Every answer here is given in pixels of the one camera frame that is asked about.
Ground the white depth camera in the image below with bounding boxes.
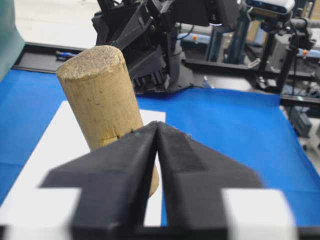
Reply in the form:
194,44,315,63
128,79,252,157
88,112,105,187
244,0,296,15

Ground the green backdrop curtain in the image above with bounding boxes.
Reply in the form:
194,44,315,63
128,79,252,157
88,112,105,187
0,0,25,81

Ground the black camera tripod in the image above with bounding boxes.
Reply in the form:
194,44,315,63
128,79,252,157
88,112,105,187
256,17,320,94

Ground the wooden mallet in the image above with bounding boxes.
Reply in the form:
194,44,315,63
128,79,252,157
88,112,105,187
55,44,160,198

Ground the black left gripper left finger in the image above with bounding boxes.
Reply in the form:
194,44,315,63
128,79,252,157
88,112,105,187
41,121,158,229

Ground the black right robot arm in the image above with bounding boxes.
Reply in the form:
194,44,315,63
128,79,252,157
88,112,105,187
91,0,240,95

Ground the blue handled screwdriver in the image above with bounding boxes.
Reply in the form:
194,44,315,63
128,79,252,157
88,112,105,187
55,50,77,61

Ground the white foam board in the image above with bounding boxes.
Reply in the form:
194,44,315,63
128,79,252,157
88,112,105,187
0,100,167,227

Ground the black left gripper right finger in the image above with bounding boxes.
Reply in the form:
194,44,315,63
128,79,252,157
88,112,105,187
156,122,264,229

